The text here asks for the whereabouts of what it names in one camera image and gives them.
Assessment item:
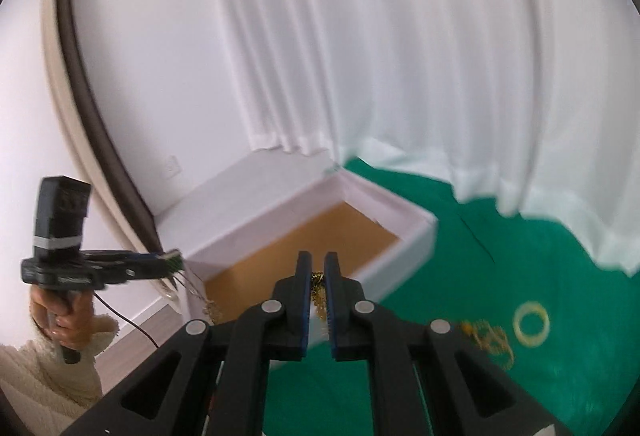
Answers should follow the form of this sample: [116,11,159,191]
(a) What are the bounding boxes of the golden pearl bead necklace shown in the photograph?
[459,319,516,372]

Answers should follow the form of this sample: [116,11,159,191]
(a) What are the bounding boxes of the wall power socket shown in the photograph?
[163,155,182,179]

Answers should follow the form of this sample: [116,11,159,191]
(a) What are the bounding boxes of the cream jade bangle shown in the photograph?
[512,301,551,348]

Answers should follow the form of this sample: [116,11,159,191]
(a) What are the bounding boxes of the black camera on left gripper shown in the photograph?
[34,176,92,260]

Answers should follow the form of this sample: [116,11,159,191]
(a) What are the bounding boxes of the green satin cloth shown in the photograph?
[265,159,639,435]

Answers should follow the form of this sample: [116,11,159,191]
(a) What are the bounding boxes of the white curtain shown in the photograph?
[218,0,639,275]

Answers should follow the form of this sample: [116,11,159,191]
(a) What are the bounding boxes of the cream knit sleeve forearm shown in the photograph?
[1,315,118,435]

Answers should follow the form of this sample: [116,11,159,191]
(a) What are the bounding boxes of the white box with brown base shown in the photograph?
[182,169,437,322]

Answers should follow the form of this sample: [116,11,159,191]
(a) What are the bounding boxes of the gold earrings cluster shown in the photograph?
[309,272,329,345]

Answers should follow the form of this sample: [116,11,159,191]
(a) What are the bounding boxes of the person's left hand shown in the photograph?
[29,285,94,350]

